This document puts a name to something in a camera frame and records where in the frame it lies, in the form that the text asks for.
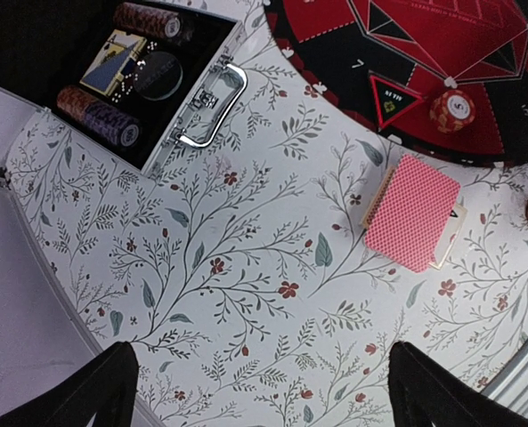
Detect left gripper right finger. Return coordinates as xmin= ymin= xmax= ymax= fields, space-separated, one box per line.
xmin=387 ymin=341 xmax=528 ymax=427

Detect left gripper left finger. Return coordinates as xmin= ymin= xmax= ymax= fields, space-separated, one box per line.
xmin=0 ymin=342 xmax=139 ymax=426

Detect red playing card deck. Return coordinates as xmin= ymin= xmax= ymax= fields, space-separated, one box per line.
xmin=364 ymin=155 xmax=460 ymax=273

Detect orange chips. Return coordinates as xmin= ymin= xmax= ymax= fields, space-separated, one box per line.
xmin=429 ymin=89 xmax=476 ymax=133

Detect triangular all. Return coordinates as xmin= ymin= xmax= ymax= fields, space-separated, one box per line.
xmin=369 ymin=72 xmax=424 ymax=130

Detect playing card box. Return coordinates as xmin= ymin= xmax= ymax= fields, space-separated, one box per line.
xmin=361 ymin=165 xmax=467 ymax=270

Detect floral white table cloth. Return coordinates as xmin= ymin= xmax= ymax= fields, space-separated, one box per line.
xmin=6 ymin=1 xmax=528 ymax=426

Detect left chip row in case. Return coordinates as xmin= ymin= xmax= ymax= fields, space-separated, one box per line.
xmin=56 ymin=85 xmax=142 ymax=148

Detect chip row in case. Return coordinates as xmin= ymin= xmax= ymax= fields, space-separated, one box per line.
xmin=113 ymin=2 xmax=184 ymax=39
xmin=56 ymin=85 xmax=142 ymax=148

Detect aluminium poker case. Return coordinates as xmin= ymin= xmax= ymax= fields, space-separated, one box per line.
xmin=0 ymin=1 xmax=248 ymax=175

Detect black dealer button in case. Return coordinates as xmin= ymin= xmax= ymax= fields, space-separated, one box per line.
xmin=134 ymin=51 xmax=183 ymax=101

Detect blue card deck in case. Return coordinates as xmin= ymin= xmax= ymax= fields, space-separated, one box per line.
xmin=79 ymin=29 xmax=147 ymax=96

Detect round red black poker mat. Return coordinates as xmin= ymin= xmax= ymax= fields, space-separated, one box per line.
xmin=264 ymin=1 xmax=528 ymax=166

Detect right chip row in case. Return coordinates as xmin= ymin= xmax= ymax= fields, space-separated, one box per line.
xmin=113 ymin=2 xmax=184 ymax=39

